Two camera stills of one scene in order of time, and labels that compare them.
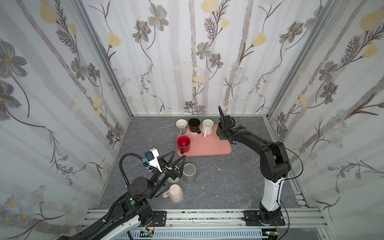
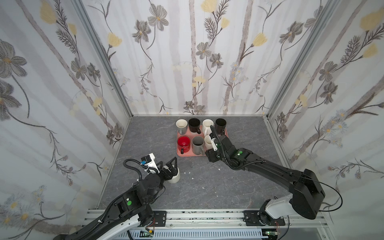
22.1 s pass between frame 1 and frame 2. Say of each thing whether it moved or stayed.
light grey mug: stayed
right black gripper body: moved
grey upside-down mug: moved
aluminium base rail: stayed
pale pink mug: moved
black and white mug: stayed
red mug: stayed
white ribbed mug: stayed
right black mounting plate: stayed
